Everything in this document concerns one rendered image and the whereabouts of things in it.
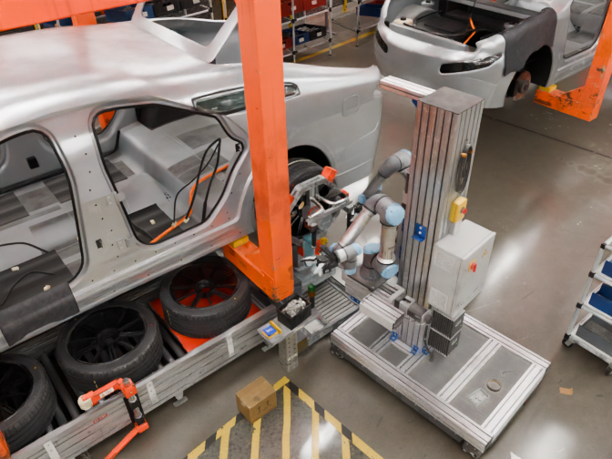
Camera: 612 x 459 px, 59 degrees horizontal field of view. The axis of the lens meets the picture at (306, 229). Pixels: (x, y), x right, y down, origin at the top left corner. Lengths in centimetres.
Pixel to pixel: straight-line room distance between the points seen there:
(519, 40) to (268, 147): 344
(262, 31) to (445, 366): 247
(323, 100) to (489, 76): 233
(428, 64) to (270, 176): 315
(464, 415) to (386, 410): 54
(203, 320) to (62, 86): 172
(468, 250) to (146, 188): 250
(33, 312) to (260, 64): 196
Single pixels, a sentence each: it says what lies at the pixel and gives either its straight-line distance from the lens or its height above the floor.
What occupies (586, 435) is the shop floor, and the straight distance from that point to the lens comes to 418.
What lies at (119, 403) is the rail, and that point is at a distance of 374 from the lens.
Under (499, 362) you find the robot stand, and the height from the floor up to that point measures 21.
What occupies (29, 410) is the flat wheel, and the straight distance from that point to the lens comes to 371.
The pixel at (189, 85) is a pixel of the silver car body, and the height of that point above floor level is 191.
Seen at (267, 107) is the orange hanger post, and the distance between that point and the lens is 301.
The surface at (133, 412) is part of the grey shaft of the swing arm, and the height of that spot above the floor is 24.
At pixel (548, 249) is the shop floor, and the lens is 547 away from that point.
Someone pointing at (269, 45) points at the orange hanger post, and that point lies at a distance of 291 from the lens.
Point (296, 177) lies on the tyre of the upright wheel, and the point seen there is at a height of 116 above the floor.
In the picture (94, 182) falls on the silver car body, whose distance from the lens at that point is 335.
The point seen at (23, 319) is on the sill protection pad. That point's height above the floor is 92.
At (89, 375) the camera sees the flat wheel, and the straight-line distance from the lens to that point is 374.
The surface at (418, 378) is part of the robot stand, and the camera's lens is 386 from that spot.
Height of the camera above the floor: 323
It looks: 37 degrees down
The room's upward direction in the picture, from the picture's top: 2 degrees counter-clockwise
